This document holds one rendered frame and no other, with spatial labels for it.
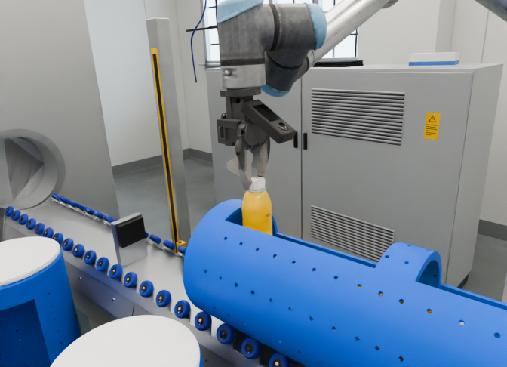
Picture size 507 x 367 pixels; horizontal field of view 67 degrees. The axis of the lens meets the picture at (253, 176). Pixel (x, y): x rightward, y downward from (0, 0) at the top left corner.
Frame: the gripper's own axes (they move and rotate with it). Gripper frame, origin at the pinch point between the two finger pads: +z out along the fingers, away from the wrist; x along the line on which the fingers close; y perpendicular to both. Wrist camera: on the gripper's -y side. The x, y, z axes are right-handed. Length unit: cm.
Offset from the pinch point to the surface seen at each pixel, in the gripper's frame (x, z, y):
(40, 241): 21, 26, 71
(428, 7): -261, -53, 41
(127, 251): 3, 32, 53
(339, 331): 14.0, 16.5, -27.4
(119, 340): 30.9, 26.5, 11.6
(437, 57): -176, -20, 10
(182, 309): 11.3, 33.4, 16.4
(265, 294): 13.7, 15.7, -12.2
